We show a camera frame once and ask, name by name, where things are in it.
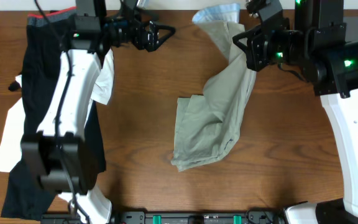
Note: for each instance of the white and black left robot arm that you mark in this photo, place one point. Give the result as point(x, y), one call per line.
point(57, 154)

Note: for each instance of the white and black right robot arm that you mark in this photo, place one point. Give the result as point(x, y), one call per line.
point(330, 63)

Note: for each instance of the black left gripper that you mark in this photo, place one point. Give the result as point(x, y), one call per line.
point(147, 43)

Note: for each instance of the khaki green shorts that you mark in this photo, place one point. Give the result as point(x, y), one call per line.
point(208, 126)

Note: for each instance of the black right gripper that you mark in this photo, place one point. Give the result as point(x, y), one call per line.
point(257, 48)

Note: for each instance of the white garment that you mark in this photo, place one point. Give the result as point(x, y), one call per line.
point(10, 150)

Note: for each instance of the black pants with red waistband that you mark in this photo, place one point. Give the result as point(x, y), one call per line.
point(40, 71)

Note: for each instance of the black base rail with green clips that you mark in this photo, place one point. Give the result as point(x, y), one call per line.
point(248, 217)

